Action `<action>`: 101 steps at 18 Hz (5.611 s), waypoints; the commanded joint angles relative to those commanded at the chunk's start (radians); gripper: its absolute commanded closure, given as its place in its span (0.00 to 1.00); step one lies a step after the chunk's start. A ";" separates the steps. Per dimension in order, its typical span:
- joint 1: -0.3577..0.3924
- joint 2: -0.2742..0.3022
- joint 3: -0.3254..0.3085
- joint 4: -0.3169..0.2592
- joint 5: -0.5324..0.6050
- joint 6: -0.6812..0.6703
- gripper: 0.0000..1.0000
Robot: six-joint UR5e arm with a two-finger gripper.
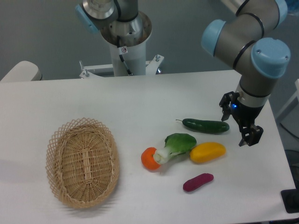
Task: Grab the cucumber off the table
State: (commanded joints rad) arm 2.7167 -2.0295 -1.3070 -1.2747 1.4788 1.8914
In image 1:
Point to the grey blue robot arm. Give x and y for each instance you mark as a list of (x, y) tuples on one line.
[(241, 44)]

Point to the orange carrot piece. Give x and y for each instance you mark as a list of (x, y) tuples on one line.
[(147, 159)]

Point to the yellow bell pepper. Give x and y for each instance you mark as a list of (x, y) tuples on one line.
[(206, 152)]

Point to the woven wicker basket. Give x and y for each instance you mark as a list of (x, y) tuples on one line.
[(82, 163)]

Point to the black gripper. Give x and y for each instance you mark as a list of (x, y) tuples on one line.
[(244, 108)]

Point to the white furniture at right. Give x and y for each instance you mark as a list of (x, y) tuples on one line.
[(291, 103)]

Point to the dark green cucumber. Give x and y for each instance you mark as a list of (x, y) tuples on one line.
[(205, 126)]

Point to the green bok choy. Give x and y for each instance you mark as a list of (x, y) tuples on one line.
[(175, 144)]

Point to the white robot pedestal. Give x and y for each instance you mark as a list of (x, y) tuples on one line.
[(127, 45)]

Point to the black device at edge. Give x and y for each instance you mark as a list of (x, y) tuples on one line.
[(290, 199)]

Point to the purple sweet potato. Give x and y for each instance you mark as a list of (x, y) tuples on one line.
[(198, 181)]

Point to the white chair back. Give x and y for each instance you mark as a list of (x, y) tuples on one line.
[(23, 71)]

